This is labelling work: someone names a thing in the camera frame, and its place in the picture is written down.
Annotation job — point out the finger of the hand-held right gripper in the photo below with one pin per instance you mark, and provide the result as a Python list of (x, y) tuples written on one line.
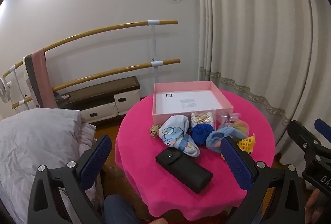
[(300, 133), (323, 128)]

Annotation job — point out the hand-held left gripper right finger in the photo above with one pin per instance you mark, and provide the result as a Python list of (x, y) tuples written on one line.
[(236, 162)]

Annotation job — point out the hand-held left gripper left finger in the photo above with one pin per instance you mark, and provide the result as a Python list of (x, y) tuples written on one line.
[(95, 162)]

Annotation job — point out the light blue cloth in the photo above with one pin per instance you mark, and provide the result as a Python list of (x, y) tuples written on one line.
[(216, 138)]

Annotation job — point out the pastel organza pouch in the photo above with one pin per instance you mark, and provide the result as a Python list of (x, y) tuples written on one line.
[(240, 127)]

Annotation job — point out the blue knitted cloth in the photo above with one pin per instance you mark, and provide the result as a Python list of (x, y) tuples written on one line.
[(201, 134)]

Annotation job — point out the black glasses case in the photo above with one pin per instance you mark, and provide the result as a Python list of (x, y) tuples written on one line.
[(186, 172)]

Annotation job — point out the cartoon print white cloth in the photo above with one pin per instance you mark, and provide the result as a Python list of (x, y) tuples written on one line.
[(173, 131)]

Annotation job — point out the pink cardboard box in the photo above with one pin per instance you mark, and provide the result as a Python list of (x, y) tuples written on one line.
[(168, 118)]

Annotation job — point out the person's right hand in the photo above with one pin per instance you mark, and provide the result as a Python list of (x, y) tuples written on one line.
[(314, 204)]

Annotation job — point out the yellow mesh sleeve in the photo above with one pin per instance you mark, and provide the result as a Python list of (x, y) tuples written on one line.
[(247, 144)]

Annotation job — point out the pink organza pouch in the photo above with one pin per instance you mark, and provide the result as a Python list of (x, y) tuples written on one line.
[(227, 118)]

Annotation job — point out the person's leg in jeans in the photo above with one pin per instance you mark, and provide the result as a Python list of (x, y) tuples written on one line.
[(119, 209)]

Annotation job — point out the magenta tablecloth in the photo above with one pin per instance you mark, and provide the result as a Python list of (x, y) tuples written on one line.
[(144, 136)]

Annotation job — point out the pack of cotton swabs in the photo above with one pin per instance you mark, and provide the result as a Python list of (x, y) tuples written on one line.
[(201, 118)]

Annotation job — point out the grey duvet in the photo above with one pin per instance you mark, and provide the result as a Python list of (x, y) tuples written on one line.
[(38, 136)]

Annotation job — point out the beige scrunchie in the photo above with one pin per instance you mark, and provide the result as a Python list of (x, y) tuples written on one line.
[(154, 130)]

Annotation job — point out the small pink object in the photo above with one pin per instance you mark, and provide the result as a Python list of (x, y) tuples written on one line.
[(66, 96)]

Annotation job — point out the low cabinet with dark top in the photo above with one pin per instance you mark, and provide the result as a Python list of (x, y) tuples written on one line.
[(103, 89)]

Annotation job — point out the pink towel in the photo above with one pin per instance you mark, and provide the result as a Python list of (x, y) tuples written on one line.
[(42, 76)]

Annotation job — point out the grey towel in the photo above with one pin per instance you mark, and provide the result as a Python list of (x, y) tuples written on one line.
[(30, 71)]

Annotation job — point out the beige curtain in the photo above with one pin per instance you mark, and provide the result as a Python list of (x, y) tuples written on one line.
[(245, 32)]

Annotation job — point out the white fan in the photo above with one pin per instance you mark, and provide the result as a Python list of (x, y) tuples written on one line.
[(4, 89)]

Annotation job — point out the short wooden barre rail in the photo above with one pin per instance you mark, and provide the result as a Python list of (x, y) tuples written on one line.
[(103, 74)]

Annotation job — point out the white barre post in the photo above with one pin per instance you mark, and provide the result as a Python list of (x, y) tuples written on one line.
[(154, 43)]

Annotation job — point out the long wooden barre rail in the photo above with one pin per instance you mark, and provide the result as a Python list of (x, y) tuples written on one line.
[(103, 28)]

